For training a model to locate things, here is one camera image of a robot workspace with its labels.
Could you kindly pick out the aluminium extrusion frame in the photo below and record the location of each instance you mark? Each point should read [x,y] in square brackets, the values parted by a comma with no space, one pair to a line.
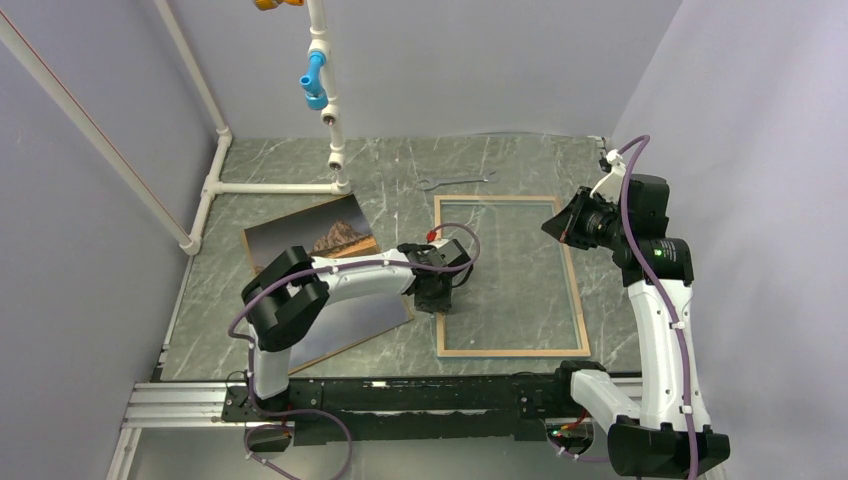
[199,404]

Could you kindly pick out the orange pipe fitting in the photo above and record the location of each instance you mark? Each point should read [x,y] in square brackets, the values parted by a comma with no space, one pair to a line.
[266,5]

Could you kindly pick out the blue wooden picture frame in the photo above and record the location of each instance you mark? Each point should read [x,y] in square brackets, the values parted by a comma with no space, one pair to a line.
[522,299]

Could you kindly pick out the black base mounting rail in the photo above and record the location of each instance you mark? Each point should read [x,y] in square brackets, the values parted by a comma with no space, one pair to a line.
[521,406]

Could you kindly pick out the blue pipe fitting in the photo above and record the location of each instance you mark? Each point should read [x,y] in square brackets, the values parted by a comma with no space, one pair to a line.
[314,91]

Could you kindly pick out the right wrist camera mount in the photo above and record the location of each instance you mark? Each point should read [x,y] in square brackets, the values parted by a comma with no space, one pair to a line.
[608,188]

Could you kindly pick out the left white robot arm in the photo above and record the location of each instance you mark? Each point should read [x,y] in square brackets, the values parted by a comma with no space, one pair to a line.
[282,303]

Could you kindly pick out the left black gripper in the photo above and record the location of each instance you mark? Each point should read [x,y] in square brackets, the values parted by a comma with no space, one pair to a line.
[441,305]

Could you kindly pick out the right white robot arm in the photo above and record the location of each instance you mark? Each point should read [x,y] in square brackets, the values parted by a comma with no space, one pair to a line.
[656,358]

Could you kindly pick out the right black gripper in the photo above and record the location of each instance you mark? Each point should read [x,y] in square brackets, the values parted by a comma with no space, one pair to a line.
[561,225]

